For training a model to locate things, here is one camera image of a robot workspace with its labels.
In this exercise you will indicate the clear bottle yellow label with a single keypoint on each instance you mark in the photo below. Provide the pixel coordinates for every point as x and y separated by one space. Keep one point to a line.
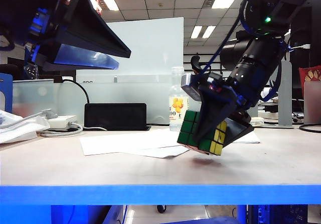
176 106

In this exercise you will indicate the black office chair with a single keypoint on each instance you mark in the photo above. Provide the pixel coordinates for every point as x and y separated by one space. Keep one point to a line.
193 62

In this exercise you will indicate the red hanging ornament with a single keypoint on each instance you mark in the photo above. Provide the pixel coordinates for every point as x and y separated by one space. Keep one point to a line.
98 10

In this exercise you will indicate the black caster wheel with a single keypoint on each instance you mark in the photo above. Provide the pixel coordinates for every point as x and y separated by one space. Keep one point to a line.
161 209

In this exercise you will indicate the red gold patterned cushion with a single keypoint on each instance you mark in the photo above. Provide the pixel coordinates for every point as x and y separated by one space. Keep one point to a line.
311 75

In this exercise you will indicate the white power adapter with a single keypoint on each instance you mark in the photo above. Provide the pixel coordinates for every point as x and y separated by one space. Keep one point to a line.
62 121

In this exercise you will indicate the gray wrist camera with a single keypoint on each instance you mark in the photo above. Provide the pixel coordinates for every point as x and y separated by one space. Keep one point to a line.
189 87

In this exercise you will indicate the small white fan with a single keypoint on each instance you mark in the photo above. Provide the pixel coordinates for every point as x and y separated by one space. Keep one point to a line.
265 92

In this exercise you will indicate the multicoloured Rubik's cube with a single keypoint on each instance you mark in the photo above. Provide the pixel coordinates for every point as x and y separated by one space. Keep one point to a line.
188 126

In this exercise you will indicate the black rectangular box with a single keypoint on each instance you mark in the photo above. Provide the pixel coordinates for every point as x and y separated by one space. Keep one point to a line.
115 116

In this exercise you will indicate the blue flag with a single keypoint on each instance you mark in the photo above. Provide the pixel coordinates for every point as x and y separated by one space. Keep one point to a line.
31 72

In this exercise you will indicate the frosted plastic panel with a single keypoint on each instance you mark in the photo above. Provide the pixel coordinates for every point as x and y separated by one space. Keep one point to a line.
312 103

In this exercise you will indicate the white plastic bag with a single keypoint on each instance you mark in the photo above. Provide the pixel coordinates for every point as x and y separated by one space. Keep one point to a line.
15 131

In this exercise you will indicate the white board panel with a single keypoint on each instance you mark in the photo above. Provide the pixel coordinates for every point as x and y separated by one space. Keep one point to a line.
150 45

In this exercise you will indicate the small white box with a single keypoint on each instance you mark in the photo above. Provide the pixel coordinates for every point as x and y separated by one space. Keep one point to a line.
257 121

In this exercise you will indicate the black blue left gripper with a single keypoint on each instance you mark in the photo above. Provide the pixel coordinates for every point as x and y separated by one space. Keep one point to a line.
47 13

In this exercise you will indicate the frosted desk partition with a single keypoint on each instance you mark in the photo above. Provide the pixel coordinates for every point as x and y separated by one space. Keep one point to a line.
140 96

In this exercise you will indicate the tall black cabinet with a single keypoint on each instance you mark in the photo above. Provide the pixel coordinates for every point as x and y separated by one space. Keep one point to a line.
313 33

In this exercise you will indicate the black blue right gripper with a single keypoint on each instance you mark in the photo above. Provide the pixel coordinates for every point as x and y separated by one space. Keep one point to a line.
220 89

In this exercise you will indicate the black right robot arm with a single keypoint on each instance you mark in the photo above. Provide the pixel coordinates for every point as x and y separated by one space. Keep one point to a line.
255 58

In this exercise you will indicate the gray metal bookend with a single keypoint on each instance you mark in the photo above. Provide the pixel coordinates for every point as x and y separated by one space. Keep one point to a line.
286 96

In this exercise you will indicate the black shelf rack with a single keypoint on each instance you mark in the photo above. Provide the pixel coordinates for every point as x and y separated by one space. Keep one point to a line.
186 65

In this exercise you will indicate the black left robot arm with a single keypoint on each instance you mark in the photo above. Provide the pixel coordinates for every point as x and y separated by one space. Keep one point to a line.
12 8

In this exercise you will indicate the large white paper sheet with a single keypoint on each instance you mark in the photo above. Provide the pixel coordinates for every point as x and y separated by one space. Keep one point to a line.
125 142

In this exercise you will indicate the blue bookend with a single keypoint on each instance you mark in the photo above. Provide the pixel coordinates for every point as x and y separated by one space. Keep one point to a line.
8 93

